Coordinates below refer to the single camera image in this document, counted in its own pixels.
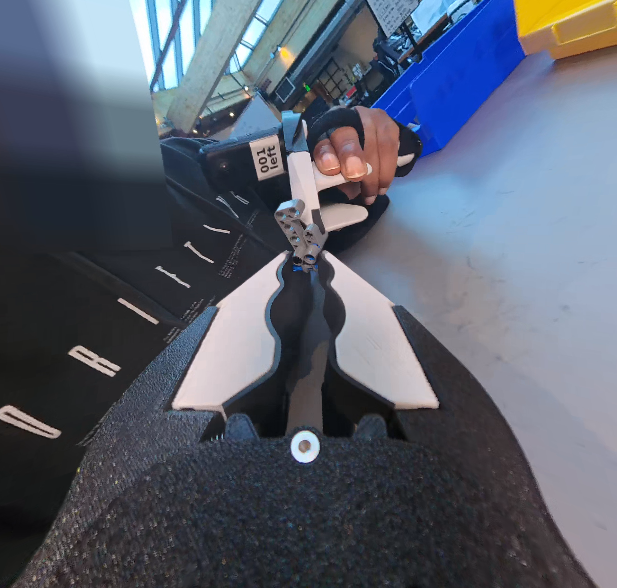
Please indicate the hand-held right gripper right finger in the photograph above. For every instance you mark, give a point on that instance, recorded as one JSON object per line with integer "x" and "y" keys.
{"x": 381, "y": 352}

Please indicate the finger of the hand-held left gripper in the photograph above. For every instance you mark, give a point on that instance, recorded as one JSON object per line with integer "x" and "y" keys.
{"x": 302, "y": 178}

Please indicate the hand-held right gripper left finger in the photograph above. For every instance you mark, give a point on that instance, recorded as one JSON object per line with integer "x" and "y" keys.
{"x": 226, "y": 352}

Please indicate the grey brick beam assembly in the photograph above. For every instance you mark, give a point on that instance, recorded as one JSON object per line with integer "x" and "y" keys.
{"x": 304, "y": 246}

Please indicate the person's left hand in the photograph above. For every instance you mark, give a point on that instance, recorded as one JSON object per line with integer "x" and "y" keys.
{"x": 376, "y": 139}

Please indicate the blue storage bin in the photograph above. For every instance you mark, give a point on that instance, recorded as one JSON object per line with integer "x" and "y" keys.
{"x": 462, "y": 86}
{"x": 393, "y": 96}

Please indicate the black printed sweatshirt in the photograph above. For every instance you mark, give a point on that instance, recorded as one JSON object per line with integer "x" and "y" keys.
{"x": 96, "y": 308}

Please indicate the skylight window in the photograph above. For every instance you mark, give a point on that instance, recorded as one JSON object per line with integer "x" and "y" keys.
{"x": 164, "y": 19}

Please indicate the whiteboard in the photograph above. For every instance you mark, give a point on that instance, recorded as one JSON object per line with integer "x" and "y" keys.
{"x": 390, "y": 0}

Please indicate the yellow storage bin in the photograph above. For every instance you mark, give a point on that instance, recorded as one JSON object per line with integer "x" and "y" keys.
{"x": 564, "y": 9}

